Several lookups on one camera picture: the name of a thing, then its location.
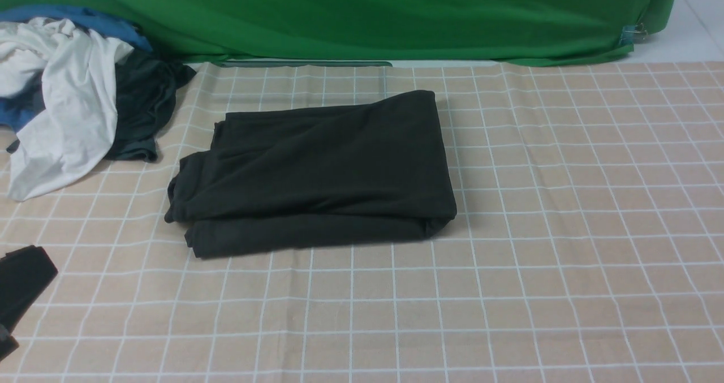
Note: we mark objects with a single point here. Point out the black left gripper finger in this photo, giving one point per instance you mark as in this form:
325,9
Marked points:
25,275

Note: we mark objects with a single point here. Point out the dark gray long-sleeved shirt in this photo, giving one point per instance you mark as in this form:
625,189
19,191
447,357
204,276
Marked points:
316,177

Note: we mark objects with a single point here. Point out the white crumpled garment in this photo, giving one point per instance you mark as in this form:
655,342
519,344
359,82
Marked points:
77,126

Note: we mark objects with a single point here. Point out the blue crumpled garment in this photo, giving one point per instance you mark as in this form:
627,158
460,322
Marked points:
16,116

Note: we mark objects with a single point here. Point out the dark gray crumpled garment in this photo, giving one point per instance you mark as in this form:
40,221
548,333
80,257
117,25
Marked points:
145,102

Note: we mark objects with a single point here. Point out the green backdrop cloth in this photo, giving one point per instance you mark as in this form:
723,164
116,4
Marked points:
534,33

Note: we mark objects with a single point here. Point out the beige checkered tablecloth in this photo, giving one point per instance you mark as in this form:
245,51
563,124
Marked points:
587,248

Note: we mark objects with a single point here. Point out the blue binder clip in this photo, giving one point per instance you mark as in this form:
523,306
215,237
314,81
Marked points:
633,34

